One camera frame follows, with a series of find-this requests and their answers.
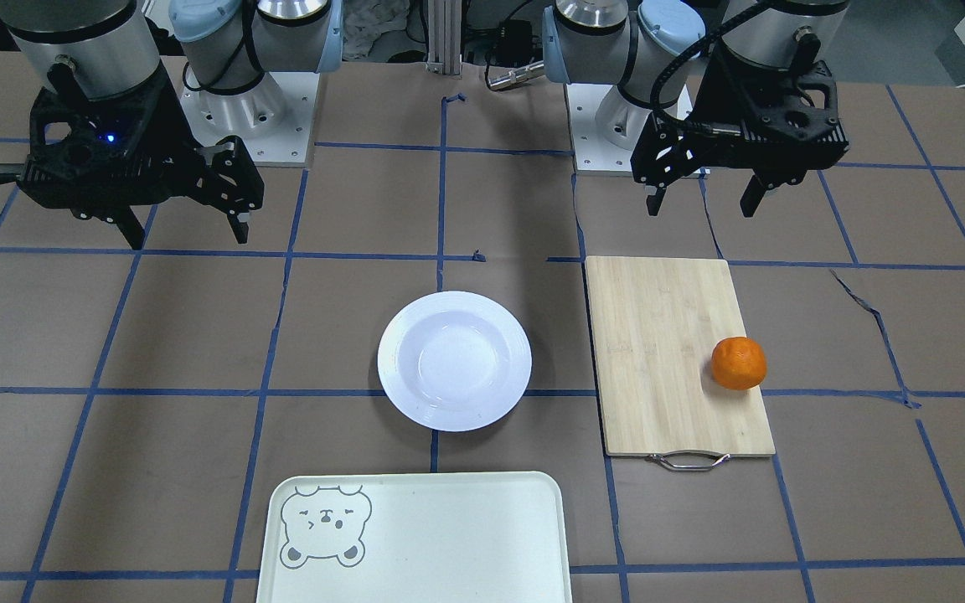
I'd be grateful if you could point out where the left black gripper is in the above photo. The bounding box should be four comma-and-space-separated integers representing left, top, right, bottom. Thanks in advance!
631, 59, 850, 218

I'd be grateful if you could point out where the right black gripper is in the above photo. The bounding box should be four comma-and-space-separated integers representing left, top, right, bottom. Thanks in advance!
0, 65, 265, 250

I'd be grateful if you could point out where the orange fruit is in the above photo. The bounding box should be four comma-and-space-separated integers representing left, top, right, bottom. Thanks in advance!
710, 336, 767, 390

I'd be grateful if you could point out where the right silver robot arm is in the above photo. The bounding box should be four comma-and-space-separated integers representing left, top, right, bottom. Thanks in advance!
0, 1, 343, 250

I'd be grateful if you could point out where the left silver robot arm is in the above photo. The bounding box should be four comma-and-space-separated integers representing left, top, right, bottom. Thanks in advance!
543, 1, 850, 217

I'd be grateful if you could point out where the cream bear tray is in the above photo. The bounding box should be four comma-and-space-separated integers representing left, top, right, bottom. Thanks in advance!
256, 471, 573, 602

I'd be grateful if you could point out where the bamboo cutting board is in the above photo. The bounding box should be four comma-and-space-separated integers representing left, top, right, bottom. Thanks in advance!
585, 255, 775, 471

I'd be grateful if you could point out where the white round plate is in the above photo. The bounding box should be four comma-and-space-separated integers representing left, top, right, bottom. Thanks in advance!
376, 291, 533, 432

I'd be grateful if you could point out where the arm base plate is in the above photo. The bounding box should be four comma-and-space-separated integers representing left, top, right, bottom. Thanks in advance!
565, 84, 650, 177
179, 72, 322, 168

